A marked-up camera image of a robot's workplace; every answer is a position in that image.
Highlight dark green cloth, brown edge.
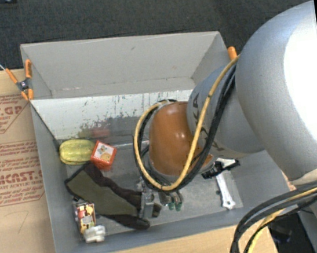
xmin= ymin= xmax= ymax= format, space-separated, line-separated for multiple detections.
xmin=61 ymin=152 xmax=165 ymax=240

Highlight colourful bottle with white cap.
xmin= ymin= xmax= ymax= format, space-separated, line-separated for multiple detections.
xmin=73 ymin=199 xmax=108 ymax=246

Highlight red-orange printed cube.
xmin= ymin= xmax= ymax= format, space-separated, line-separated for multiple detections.
xmin=87 ymin=138 xmax=120 ymax=173

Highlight white wrench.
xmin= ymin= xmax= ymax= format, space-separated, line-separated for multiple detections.
xmin=213 ymin=170 xmax=237 ymax=212

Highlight green and yellow squash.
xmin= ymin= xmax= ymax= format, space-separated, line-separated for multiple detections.
xmin=57 ymin=136 xmax=99 ymax=168

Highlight brown cardboard board, red print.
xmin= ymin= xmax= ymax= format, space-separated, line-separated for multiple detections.
xmin=0 ymin=64 xmax=57 ymax=253

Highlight grey metal bin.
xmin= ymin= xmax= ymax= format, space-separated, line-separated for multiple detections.
xmin=20 ymin=10 xmax=297 ymax=253

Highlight black cylinder on white bracket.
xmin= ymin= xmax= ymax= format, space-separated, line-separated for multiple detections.
xmin=199 ymin=155 xmax=242 ymax=181

